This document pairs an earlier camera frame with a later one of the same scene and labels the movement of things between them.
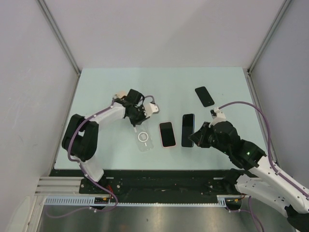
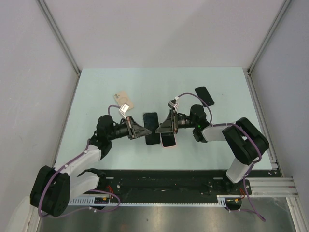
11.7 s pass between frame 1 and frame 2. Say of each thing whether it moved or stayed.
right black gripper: moved
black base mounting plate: stayed
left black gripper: moved
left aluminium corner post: stayed
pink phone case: stayed
